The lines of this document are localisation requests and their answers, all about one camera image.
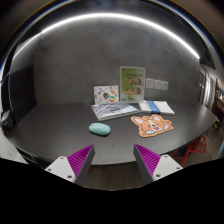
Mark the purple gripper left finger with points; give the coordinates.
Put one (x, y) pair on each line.
(75, 167)

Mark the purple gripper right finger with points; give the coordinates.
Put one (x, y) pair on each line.
(153, 166)

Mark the orange corgi mouse pad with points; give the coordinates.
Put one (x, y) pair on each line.
(150, 126)

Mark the teal computer mouse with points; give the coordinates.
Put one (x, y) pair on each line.
(100, 129)

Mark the red metal chair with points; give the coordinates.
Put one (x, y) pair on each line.
(196, 146)

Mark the white and blue book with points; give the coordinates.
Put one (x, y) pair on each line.
(156, 107)

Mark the grey patterned book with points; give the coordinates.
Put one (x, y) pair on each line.
(113, 110)

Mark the small colourful picture card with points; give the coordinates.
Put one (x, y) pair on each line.
(106, 94)

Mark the tall green food poster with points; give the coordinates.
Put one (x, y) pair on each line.
(132, 84)

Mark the curved white ceiling light strip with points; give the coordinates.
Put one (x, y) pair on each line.
(113, 16)

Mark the white wall socket right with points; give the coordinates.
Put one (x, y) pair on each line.
(165, 85)

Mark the white wall socket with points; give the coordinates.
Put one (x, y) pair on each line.
(149, 83)
(165, 85)
(158, 84)

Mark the white wall socket left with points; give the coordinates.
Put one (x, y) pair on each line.
(149, 83)

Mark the white wall socket middle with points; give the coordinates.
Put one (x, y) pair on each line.
(158, 84)

